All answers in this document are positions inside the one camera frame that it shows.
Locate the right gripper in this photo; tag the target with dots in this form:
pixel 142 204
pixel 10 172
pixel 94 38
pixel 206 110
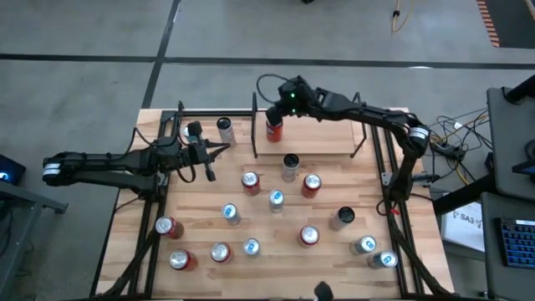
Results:
pixel 301 102

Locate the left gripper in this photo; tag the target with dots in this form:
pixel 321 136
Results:
pixel 196 152

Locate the red Fanta strawberry can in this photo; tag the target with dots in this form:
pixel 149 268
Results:
pixel 220 252
pixel 274 133
pixel 309 236

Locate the red Coca-Cola can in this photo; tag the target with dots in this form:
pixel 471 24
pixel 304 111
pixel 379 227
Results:
pixel 311 184
pixel 251 182
pixel 168 227

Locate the white Celsius peach can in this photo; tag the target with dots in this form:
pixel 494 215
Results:
pixel 342 217
pixel 290 167
pixel 226 134

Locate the blue silver Red Bull can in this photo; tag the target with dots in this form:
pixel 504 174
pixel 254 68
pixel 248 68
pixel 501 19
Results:
pixel 230 213
pixel 364 245
pixel 383 259
pixel 276 200
pixel 251 246
pixel 190 136

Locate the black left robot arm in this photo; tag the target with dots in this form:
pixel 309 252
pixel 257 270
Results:
pixel 104 161

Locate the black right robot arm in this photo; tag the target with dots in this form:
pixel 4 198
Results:
pixel 376 115

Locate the red soda can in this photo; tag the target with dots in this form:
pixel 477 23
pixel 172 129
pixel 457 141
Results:
pixel 181 260

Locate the black rounded object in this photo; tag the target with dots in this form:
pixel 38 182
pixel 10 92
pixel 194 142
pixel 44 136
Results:
pixel 322 291

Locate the grey metal cart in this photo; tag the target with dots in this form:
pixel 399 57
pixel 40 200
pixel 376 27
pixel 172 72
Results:
pixel 25 196

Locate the black device blue light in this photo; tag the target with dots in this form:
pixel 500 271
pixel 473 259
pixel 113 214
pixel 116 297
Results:
pixel 12 167

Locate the white labelled box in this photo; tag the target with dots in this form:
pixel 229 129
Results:
pixel 460 230

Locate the grey side desk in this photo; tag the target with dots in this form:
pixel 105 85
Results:
pixel 510 138

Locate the dark desk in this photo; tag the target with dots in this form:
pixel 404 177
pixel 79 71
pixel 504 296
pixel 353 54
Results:
pixel 491 251

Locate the black mat hazard-striped edge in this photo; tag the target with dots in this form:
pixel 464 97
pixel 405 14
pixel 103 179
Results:
pixel 514 25

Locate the black headset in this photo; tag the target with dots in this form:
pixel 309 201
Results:
pixel 527 167

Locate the black keyboard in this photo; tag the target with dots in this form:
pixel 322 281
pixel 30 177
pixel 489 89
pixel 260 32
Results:
pixel 520 242

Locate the black metal shelf frame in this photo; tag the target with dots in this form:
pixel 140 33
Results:
pixel 253 134

